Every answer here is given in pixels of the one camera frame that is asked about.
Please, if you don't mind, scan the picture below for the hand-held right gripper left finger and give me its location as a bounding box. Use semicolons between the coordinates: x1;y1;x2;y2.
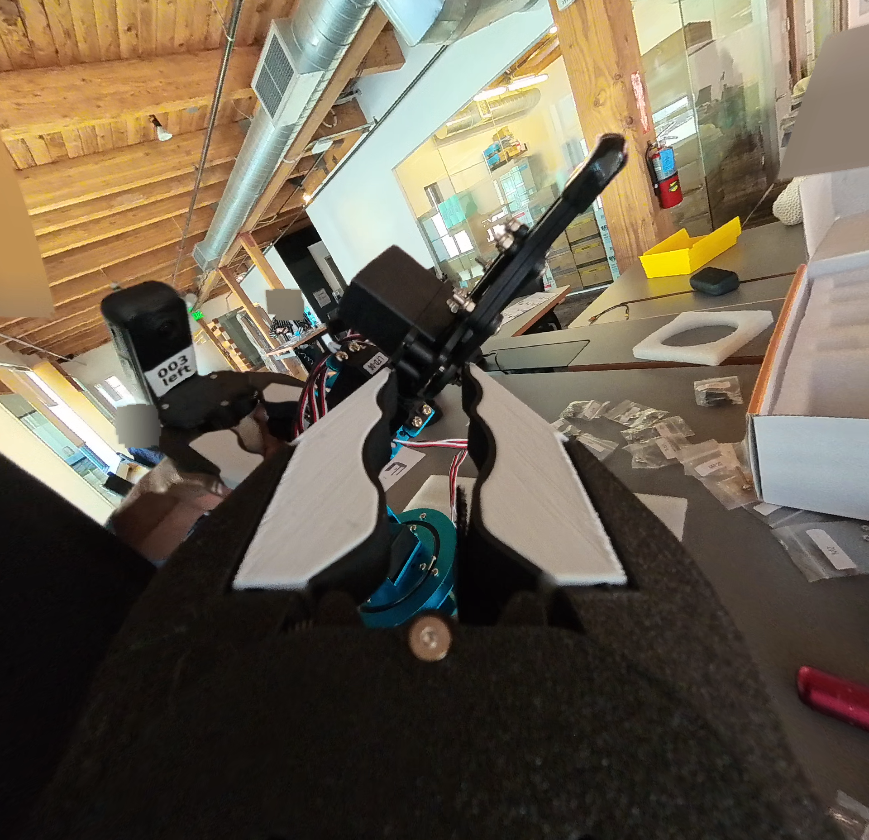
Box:
233;370;401;591

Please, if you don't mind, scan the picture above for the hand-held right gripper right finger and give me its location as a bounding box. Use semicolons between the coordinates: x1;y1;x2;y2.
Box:
456;363;628;588

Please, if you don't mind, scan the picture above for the blue toy robot arm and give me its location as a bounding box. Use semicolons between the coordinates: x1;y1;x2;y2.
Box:
299;133;629;630

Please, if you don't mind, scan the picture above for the grey desk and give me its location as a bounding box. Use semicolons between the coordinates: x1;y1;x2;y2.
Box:
475;224;869;840

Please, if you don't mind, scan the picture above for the person's left hand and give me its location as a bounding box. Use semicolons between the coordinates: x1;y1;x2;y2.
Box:
109;460;232;566

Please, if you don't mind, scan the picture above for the white foam sheet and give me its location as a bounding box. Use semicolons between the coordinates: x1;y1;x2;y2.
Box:
407;473;690;544

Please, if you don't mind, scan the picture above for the pile of small screw bags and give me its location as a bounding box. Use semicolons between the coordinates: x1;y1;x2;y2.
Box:
553;376;863;583

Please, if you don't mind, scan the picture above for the orange white cardboard box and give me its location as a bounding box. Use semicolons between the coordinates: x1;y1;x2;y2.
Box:
745;25;869;522

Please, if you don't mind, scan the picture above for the person's black shirt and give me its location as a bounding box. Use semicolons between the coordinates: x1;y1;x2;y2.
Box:
0;456;160;840

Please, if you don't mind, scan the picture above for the yellow plastic tray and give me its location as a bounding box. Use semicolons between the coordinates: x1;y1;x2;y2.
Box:
638;217;742;279

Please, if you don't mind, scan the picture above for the red metal cylinder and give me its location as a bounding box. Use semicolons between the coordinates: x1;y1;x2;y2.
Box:
796;665;869;731

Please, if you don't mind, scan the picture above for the red fire extinguisher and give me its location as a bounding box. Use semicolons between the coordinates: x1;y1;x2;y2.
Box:
645;137;683;210

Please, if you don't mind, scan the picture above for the white foam frame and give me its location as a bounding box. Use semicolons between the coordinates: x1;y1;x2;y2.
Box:
633;308;775;364

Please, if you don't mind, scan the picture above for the silver spiral ventilation duct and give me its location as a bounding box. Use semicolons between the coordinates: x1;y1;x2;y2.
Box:
193;0;544;271

